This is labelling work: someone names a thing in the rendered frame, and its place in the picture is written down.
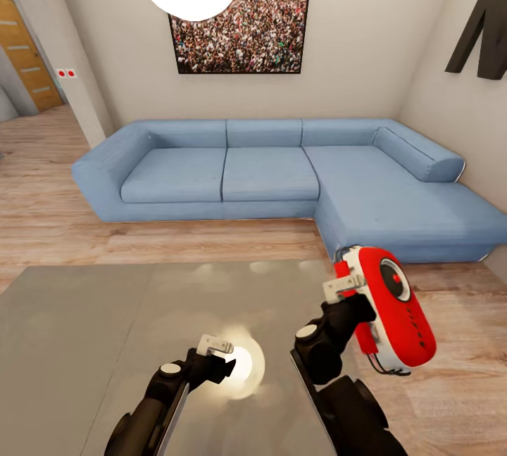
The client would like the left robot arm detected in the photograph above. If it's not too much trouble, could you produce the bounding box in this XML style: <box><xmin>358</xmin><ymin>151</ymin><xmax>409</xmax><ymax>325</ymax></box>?
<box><xmin>104</xmin><ymin>334</ymin><xmax>237</xmax><ymax>456</ymax></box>

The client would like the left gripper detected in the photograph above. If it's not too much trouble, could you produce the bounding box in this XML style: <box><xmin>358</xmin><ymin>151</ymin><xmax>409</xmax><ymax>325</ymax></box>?
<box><xmin>186</xmin><ymin>348</ymin><xmax>237</xmax><ymax>388</ymax></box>

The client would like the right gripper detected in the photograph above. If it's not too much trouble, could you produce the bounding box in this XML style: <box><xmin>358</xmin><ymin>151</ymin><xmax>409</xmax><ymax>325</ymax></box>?
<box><xmin>320</xmin><ymin>293</ymin><xmax>377</xmax><ymax>336</ymax></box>

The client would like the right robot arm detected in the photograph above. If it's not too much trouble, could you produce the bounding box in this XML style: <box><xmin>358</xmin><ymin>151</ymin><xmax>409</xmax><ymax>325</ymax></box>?
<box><xmin>290</xmin><ymin>274</ymin><xmax>408</xmax><ymax>456</ymax></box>

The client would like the radio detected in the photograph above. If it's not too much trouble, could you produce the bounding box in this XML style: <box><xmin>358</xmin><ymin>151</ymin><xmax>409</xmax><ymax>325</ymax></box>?
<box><xmin>334</xmin><ymin>244</ymin><xmax>437</xmax><ymax>376</ymax></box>

